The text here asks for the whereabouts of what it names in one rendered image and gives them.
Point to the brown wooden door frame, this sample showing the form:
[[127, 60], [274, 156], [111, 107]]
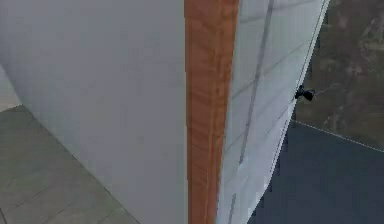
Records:
[[208, 110]]

